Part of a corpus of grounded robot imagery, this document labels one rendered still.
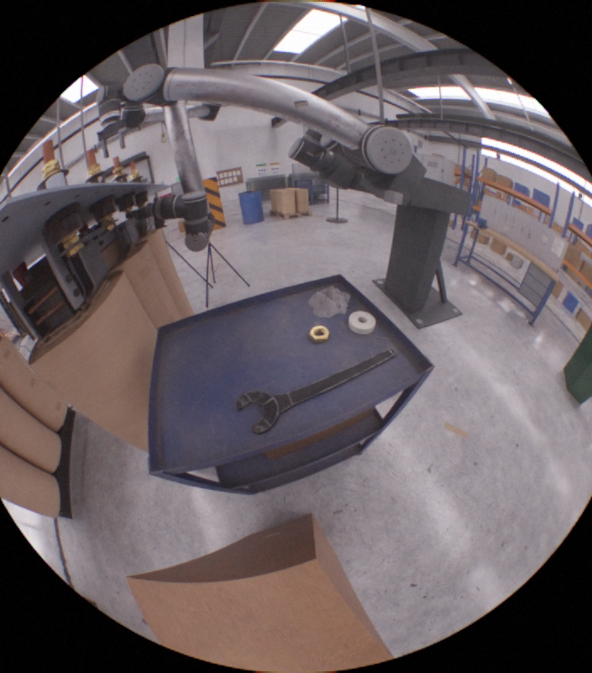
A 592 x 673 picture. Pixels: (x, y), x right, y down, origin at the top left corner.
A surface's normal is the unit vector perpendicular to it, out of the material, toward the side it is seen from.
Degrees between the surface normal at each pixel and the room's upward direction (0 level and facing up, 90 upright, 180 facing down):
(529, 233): 90
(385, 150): 100
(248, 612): 0
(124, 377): 90
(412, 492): 0
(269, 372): 0
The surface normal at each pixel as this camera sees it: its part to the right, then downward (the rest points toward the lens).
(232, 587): -0.07, -0.70
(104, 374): 0.69, 0.48
